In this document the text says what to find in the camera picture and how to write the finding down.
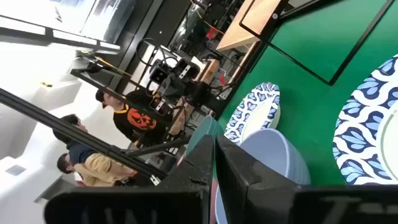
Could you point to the maroon plastic bowl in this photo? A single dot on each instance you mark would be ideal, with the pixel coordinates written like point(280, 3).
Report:
point(213, 199)

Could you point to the wooden shelf with black frame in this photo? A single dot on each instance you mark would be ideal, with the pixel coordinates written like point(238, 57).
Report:
point(239, 34)

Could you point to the green table mat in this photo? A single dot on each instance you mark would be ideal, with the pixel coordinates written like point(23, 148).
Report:
point(304, 109)

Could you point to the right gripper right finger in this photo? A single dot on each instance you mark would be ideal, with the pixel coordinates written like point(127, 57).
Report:
point(255, 193)

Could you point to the blue-grey plastic bowl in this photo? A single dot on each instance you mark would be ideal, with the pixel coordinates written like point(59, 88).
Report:
point(273, 152)

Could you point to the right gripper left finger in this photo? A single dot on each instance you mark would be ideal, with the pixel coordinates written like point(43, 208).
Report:
point(174, 202)

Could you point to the teal plastic bowl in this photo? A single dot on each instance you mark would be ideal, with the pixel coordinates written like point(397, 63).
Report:
point(203, 129)

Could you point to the black rig frame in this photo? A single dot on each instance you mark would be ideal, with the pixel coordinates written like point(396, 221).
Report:
point(93, 143)

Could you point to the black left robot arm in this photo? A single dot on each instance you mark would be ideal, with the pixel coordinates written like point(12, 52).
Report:
point(202, 93)

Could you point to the person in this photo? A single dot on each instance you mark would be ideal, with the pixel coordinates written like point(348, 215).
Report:
point(77, 151)
point(99, 169)
point(133, 119)

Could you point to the blue patterned paper bowl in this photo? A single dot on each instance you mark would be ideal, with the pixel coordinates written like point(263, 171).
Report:
point(354, 137)
point(245, 109)

